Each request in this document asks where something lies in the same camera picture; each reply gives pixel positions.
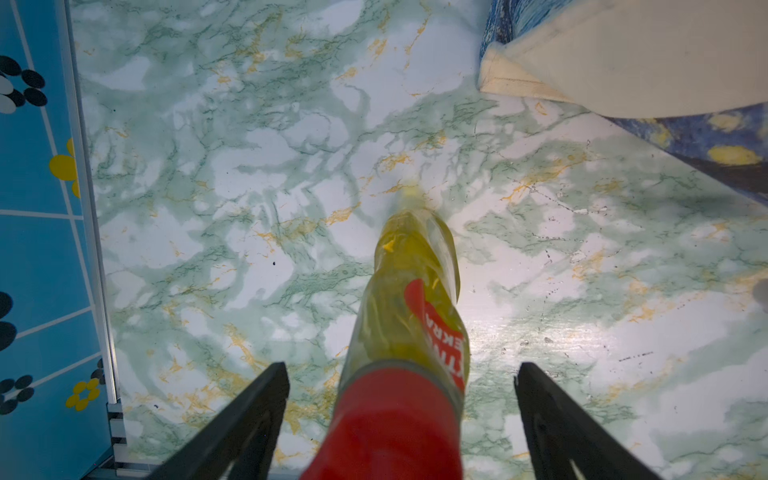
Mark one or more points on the green bottle red cap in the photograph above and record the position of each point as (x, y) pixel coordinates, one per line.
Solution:
(401, 392)

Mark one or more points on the cream canvas shopping bag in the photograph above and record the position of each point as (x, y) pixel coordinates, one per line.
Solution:
(689, 77)

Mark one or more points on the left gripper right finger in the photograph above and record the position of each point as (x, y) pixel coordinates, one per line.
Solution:
(564, 441)

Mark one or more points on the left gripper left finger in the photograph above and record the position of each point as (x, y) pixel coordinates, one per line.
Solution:
(240, 441)

